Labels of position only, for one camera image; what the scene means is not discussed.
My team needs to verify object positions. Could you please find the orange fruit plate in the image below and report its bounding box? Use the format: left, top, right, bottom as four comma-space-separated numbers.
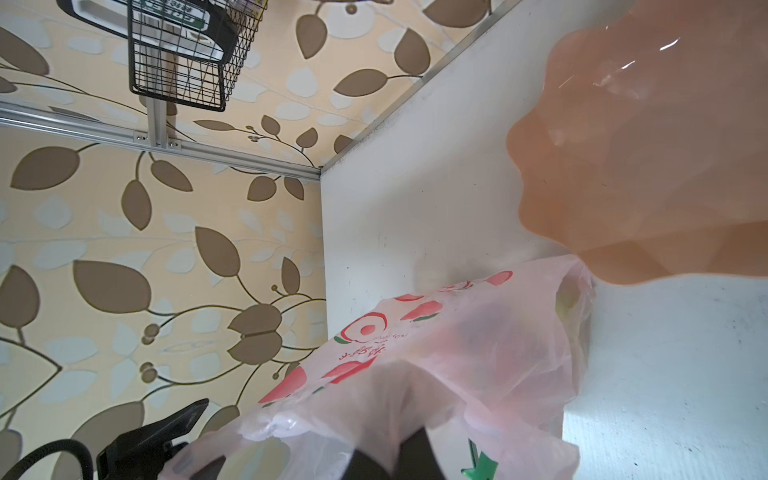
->
506, 1, 767, 285

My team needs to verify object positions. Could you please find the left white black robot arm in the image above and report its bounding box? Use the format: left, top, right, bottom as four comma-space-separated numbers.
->
3, 398, 209, 480

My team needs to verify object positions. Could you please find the pink dragon fruit toy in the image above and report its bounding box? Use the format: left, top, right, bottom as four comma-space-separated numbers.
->
461, 440, 498, 480

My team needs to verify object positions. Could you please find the pink plastic fruit-print bag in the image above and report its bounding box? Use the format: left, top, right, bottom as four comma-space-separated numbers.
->
161, 255, 595, 479

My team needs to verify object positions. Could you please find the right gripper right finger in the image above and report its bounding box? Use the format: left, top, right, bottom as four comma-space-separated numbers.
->
395, 428, 446, 480

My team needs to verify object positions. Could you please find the centre black wire basket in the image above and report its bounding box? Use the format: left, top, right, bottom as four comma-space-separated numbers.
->
55, 0, 269, 113

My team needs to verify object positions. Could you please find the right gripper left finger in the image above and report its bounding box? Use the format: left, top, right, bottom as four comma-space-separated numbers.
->
341, 450, 391, 480

